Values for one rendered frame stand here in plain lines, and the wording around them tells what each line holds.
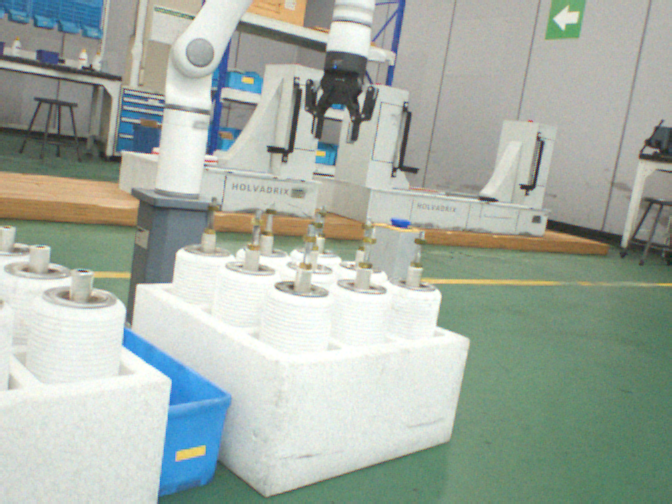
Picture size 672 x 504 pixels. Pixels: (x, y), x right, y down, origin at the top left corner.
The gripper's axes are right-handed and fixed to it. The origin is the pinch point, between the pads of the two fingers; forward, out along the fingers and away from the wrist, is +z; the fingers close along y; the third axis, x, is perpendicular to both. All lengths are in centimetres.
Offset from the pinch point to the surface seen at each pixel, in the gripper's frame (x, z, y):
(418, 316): -11.4, 25.7, 25.4
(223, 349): -35.6, 31.5, 7.1
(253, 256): -27.0, 19.7, 4.2
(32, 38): 459, -70, -674
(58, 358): -63, 27, 7
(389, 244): 11.1, 18.9, 9.7
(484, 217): 294, 30, -45
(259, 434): -39, 39, 17
